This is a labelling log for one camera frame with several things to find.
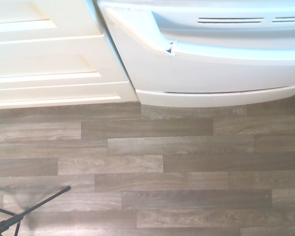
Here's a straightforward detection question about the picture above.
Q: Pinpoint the black tripod leg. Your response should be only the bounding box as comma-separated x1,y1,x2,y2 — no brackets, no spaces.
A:
0,185,72,236

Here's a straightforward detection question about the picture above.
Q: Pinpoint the white oven bottom drawer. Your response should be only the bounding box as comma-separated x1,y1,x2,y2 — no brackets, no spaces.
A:
135,85,295,108

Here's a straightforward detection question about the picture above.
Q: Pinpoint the cream kitchen cabinet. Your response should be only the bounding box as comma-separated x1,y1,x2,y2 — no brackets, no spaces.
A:
0,0,140,110

